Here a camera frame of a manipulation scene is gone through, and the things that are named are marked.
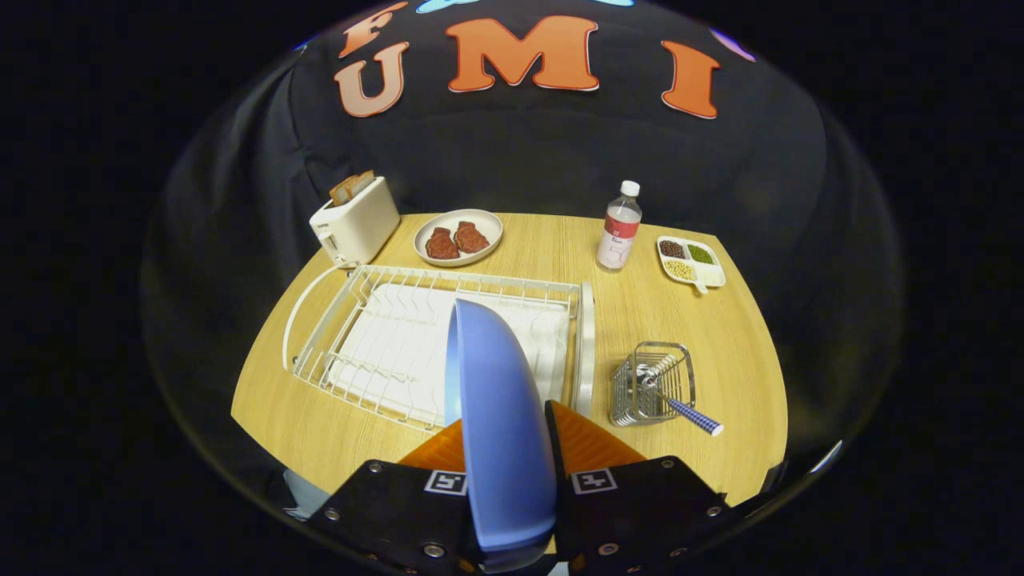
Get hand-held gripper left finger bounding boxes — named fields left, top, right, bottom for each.
left=308, top=418, right=485, bottom=576

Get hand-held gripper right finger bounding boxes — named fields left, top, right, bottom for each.
left=546, top=400, right=730, bottom=576

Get blue plate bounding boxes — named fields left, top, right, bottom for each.
left=444, top=298, right=558, bottom=573

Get metal wire cutlery basket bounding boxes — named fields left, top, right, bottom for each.
left=609, top=342, right=697, bottom=427

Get blue checkered handle spoon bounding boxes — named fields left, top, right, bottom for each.
left=640, top=356, right=725, bottom=438

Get white wire dish rack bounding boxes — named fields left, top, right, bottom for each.
left=282, top=262, right=597, bottom=433

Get white divided dish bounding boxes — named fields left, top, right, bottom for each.
left=656, top=235, right=727, bottom=294

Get beige round plate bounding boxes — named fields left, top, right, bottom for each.
left=413, top=209, right=504, bottom=267

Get clear plastic water bottle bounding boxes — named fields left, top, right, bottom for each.
left=596, top=180, right=643, bottom=273

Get red meat piece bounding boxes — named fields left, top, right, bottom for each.
left=454, top=221, right=490, bottom=254
left=425, top=226, right=461, bottom=261

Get black backdrop cloth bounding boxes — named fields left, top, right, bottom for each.
left=140, top=0, right=905, bottom=489

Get white toaster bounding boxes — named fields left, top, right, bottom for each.
left=309, top=176, right=401, bottom=269

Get brown toast slices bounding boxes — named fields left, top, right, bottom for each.
left=329, top=170, right=375, bottom=206

